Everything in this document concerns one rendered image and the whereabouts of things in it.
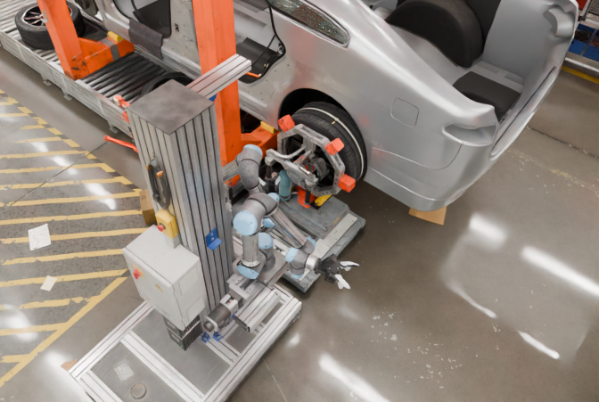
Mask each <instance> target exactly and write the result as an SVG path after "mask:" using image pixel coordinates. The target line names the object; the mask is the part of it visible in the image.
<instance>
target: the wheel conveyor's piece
mask: <svg viewBox="0 0 599 402"><path fill-rule="evenodd" d="M78 8H79V9H80V11H81V14H82V17H83V20H84V23H85V26H86V33H85V35H84V36H82V38H85V39H89V40H94V41H97V42H98V41H101V40H103V39H105V38H106V37H108V36H109V34H108V32H110V31H109V30H108V29H106V28H105V27H104V23H103V20H101V19H100V18H98V17H96V16H94V17H92V16H89V15H88V14H86V13H85V12H84V10H83V9H82V8H81V7H78ZM0 42H1V44H2V45H3V48H4V49H5V50H7V51H8V52H10V53H11V54H13V55H14V56H16V57H17V58H19V59H20V60H21V61H23V62H25V63H26V64H28V65H29V66H30V67H31V68H32V69H34V70H36V71H37V72H38V73H40V74H41V77H42V78H43V80H44V83H45V84H47V85H48V86H50V85H51V83H50V82H48V81H47V79H49V80H50V81H52V82H53V83H55V81H54V79H53V75H52V72H51V70H50V68H49V64H48V62H54V63H56V64H57V65H59V66H60V67H62V65H61V63H60V60H59V58H58V55H57V52H56V51H55V49H53V50H40V49H35V48H32V47H30V46H28V45H26V44H25V43H24V42H23V41H22V39H21V35H20V33H19V31H18V30H15V31H13V32H11V33H9V34H5V33H4V32H3V31H2V30H0Z"/></svg>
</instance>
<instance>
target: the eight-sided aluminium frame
mask: <svg viewBox="0 0 599 402"><path fill-rule="evenodd" d="M296 134H299V135H301V136H303V137H306V138H307V139H308V140H309V141H312V142H313V143H314V144H317V145H319V146H320V147H321V148H322V150H323V152H324V154H325V155H326V157H327V159H328V160H329V161H330V163H331V164H332V167H333V168H334V170H335V173H334V179H333V185H331V186H326V187H319V186H317V185H316V186H315V187H314V188H313V189H312V190H311V193H312V194H313V195H315V196H316V197H320V196H325V195H331V194H336V193H338V192H339V191H340V190H341V188H340V187H339V186H338V185H339V180H340V179H341V178H342V177H343V176H344V171H345V166H344V163H342V161H341V159H340V157H339V155H338V154H337V152H336V153H334V155H332V156H331V155H330V154H329V152H328V151H327V150H326V149H325V146H326V145H328V144H329V143H330V141H329V139H328V138H326V137H325V136H323V135H320V134H318V133H317V132H316V131H314V130H312V129H310V128H309V127H306V126H305V125H303V124H298V125H297V126H295V127H293V128H292V129H290V130H289V131H286V132H283V131H282V132H281V133H280V134H278V135H277V152H279V153H280V154H282V155H287V153H286V150H287V137H288V136H291V135H296ZM306 182H307V179H305V180H302V181H301V182H300V183H299V184H297V183H295V184H297V185H299V186H300V187H302V188H303V189H305V190H306V188H305V183H306Z"/></svg>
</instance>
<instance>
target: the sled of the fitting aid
mask: <svg viewBox="0 0 599 402"><path fill-rule="evenodd" d="M295 194H296V193H293V194H291V198H292V197H293V196H294V195H295ZM291 198H290V199H291ZM290 199H289V200H290ZM289 200H288V201H289ZM288 201H282V200H280V199H279V208H280V209H281V210H282V212H283V213H284V214H285V215H286V216H287V217H289V218H290V219H292V220H293V221H295V222H296V223H298V224H299V225H301V226H303V227H304V228H306V229H307V230H308V231H309V232H311V233H312V234H314V235H316V236H317V237H319V238H320V239H322V240H323V239H324V238H325V237H326V236H327V235H328V234H329V233H330V232H331V231H332V230H333V229H334V228H335V227H336V226H337V225H338V224H339V223H340V222H341V220H342V219H343V218H345V217H346V216H347V215H348V213H349V207H348V209H347V210H346V211H345V212H344V213H343V214H342V215H341V216H340V217H339V218H338V219H337V220H336V221H335V222H334V223H333V224H332V225H331V227H330V228H329V229H328V230H327V231H325V230H324V229H322V228H321V227H319V226H317V225H316V224H314V223H313V222H311V221H310V220H308V219H306V218H305V217H303V216H301V214H299V213H298V212H296V211H295V210H293V209H291V208H290V207H288V206H287V202H288Z"/></svg>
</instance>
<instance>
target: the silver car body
mask: <svg viewBox="0 0 599 402"><path fill-rule="evenodd" d="M74 2H75V3H76V4H78V5H79V6H80V7H81V8H82V9H83V10H84V12H85V13H86V14H88V15H89V16H92V17H94V16H95V15H97V13H98V12H100V14H101V16H102V18H103V23H104V27H105V28H106V29H108V30H109V31H111V32H113V33H115V34H116V35H118V36H120V37H122V38H124V39H126V40H127V41H128V42H130V38H129V34H128V29H129V19H130V18H132V19H134V20H136V21H138V22H140V23H142V24H143V25H145V26H147V27H148V28H150V29H153V30H155V31H156V32H158V33H160V34H161V35H163V37H162V47H161V49H160V50H161V54H162V58H163V62H165V63H166V64H168V65H170V66H171V67H173V68H175V69H176V70H179V71H181V72H182V73H184V74H185V75H186V76H188V77H190V78H192V79H194V80H196V79H197V78H199V77H201V63H200V56H199V48H198V41H197V34H196V27H195V19H194V13H193V0H74ZM233 4H234V33H235V48H236V53H237V54H239V55H240V56H242V57H244V58H246V59H248V60H250V61H251V70H250V71H248V72H247V73H245V74H244V75H242V76H241V77H239V78H238V92H239V107H240V109H242V110H244V111H246V112H248V113H249V114H250V115H252V116H254V117H256V118H257V119H260V120H261V121H263V122H265V123H267V124H268V125H269V126H271V127H273V128H275V129H277V125H276V114H277V110H278V106H279V104H280V101H281V100H282V99H283V97H284V96H285V95H286V94H287V93H288V92H290V91H291V90H292V89H295V88H298V87H312V88H315V89H318V90H321V91H323V92H325V93H327V94H329V95H330V96H332V97H333V98H334V99H336V100H337V101H338V102H339V103H341V104H342V105H343V106H344V107H345V108H346V110H347V111H348V112H349V113H350V115H351V116H352V117H353V119H354V120H355V121H356V123H357V125H358V126H359V128H360V130H361V133H362V135H363V137H364V139H365V144H366V148H367V153H368V170H367V174H366V177H365V181H366V182H367V183H368V184H370V185H373V186H374V187H376V188H378V189H379V190H381V191H383V192H385V193H386V194H388V195H389V196H391V197H393V198H395V199H396V200H398V201H400V202H402V203H404V204H406V205H407V206H408V207H410V208H412V209H415V210H419V211H433V210H437V209H442V208H444V207H446V206H447V205H449V204H450V203H452V202H453V201H455V200H456V199H458V198H459V197H460V196H461V195H463V194H464V193H465V192H466V191H467V190H468V189H469V188H470V187H471V186H472V185H473V184H474V183H475V182H476V181H477V180H478V179H480V178H481V177H482V176H483V175H485V174H486V173H487V172H488V171H489V170H490V169H491V168H492V167H493V166H494V165H495V164H496V163H497V162H498V161H499V160H500V159H501V158H502V157H503V156H504V155H505V153H506V152H507V151H508V150H509V149H510V147H511V146H512V145H513V143H514V142H515V141H516V139H517V138H518V137H519V135H520V134H521V132H522V131H523V130H524V128H525V127H526V126H527V125H528V124H529V122H530V120H531V119H532V117H533V116H534V115H535V113H536V112H537V110H538V109H539V107H540V106H541V105H542V103H543V102H544V100H545V99H546V98H547V96H548V95H549V93H550V91H551V90H552V88H553V86H554V83H555V81H556V79H557V78H558V75H559V72H560V69H561V67H562V63H563V60H564V58H565V55H566V53H567V52H568V50H569V47H570V44H571V42H572V40H573V38H574V34H575V28H576V21H577V20H578V3H577V2H576V1H575V0H233ZM574 16H575V17H574ZM130 43H131V42H130ZM133 45H135V44H133ZM136 46H137V47H139V48H141V49H143V50H144V51H146V52H147V53H149V54H151V55H153V54H152V53H151V52H149V51H148V50H147V49H145V48H144V47H142V46H140V45H136ZM153 56H154V57H156V58H158V57H157V56H155V55H153ZM158 59H159V58H158ZM159 60H160V59H159ZM161 61H162V60H161Z"/></svg>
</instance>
